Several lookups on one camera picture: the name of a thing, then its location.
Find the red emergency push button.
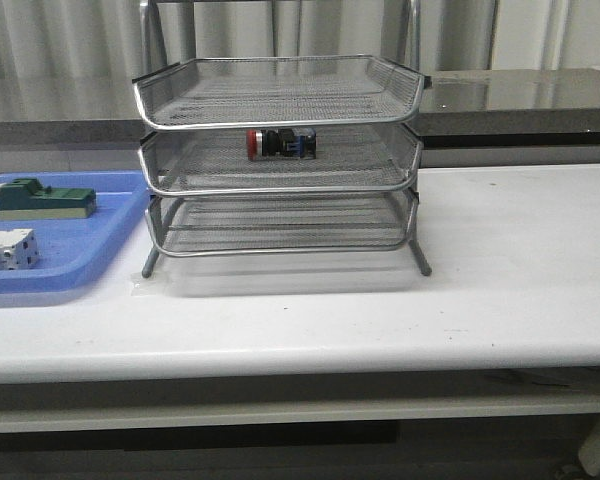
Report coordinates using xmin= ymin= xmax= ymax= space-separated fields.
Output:
xmin=246 ymin=128 xmax=317 ymax=161

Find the silver mesh tray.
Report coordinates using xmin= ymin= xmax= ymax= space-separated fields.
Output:
xmin=132 ymin=55 xmax=429 ymax=131
xmin=138 ymin=124 xmax=423 ymax=197
xmin=145 ymin=190 xmax=419 ymax=258

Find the blue plastic tray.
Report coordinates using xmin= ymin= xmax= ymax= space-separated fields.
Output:
xmin=0 ymin=170 xmax=149 ymax=294

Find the white pleated curtain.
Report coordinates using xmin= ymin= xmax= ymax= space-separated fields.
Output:
xmin=0 ymin=1 xmax=600 ymax=79

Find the green terminal block component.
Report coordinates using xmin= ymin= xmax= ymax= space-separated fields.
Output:
xmin=0 ymin=177 xmax=97 ymax=221

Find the grey stone counter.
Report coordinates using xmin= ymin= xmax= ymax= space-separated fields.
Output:
xmin=0 ymin=69 xmax=600 ymax=148

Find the grey metal rack frame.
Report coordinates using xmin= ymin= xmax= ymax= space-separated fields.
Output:
xmin=139 ymin=0 xmax=432 ymax=276

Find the white circuit breaker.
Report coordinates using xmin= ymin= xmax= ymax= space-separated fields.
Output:
xmin=0 ymin=229 xmax=40 ymax=271

